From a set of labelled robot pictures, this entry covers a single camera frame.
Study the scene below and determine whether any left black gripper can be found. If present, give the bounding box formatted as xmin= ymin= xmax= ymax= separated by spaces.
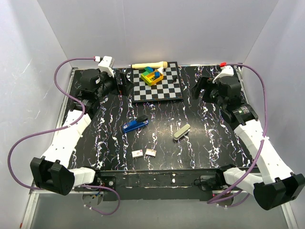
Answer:
xmin=95 ymin=69 xmax=135 ymax=100

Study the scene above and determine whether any blue stapler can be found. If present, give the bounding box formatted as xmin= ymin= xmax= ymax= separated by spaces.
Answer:
xmin=122 ymin=115 xmax=149 ymax=133

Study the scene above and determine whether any grey beige stapler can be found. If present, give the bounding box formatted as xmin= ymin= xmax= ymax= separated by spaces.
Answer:
xmin=173 ymin=124 xmax=191 ymax=141

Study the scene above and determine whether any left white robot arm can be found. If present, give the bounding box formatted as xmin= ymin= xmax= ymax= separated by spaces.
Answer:
xmin=30 ymin=69 xmax=133 ymax=196

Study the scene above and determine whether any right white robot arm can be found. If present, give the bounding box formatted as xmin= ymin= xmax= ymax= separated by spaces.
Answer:
xmin=192 ymin=76 xmax=305 ymax=210

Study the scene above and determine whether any black white checkerboard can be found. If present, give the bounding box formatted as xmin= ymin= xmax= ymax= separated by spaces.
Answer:
xmin=131 ymin=62 xmax=183 ymax=103

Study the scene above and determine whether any blue block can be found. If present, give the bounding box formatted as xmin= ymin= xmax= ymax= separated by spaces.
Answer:
xmin=154 ymin=72 xmax=160 ymax=78

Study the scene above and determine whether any cream toy microphone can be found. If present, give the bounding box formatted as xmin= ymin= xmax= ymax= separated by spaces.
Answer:
xmin=131 ymin=61 xmax=168 ymax=69

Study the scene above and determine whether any left staple box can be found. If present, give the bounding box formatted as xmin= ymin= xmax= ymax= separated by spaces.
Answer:
xmin=132 ymin=150 xmax=143 ymax=158

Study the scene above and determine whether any staple box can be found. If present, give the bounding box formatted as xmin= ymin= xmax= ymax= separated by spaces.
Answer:
xmin=145 ymin=149 xmax=156 ymax=157
xmin=132 ymin=150 xmax=143 ymax=158

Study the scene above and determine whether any right staple box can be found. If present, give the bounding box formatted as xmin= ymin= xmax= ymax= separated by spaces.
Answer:
xmin=145 ymin=149 xmax=156 ymax=157

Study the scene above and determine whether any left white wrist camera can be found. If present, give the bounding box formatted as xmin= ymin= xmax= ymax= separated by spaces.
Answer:
xmin=98 ymin=56 xmax=114 ymax=78

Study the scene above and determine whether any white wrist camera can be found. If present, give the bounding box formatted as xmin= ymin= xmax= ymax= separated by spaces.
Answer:
xmin=212 ymin=62 xmax=234 ymax=83
xmin=98 ymin=56 xmax=114 ymax=78

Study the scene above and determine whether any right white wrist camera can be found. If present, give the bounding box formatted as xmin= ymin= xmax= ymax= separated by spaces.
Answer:
xmin=212 ymin=62 xmax=234 ymax=83

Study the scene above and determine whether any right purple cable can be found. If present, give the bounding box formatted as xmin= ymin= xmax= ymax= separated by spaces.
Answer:
xmin=206 ymin=62 xmax=269 ymax=208

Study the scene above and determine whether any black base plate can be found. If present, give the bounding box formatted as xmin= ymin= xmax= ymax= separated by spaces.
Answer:
xmin=73 ymin=167 xmax=235 ymax=202

